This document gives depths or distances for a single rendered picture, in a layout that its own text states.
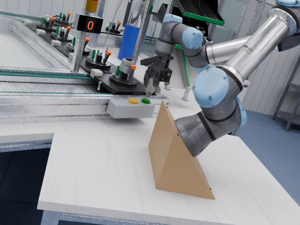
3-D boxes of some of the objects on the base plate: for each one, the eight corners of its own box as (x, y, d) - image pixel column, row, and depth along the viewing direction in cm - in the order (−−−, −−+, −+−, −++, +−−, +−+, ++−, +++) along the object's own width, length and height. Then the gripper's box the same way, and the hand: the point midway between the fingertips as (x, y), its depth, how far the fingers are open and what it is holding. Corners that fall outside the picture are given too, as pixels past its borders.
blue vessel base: (140, 64, 262) (149, 30, 252) (124, 62, 251) (133, 27, 242) (129, 57, 272) (138, 25, 263) (113, 56, 262) (121, 22, 253)
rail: (164, 117, 167) (170, 97, 164) (-34, 125, 109) (-32, 94, 106) (157, 112, 171) (163, 93, 167) (-38, 118, 113) (-36, 88, 109)
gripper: (163, 54, 134) (148, 103, 141) (178, 56, 139) (164, 102, 147) (150, 48, 139) (137, 94, 147) (165, 50, 145) (152, 95, 153)
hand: (147, 93), depth 148 cm, fingers closed
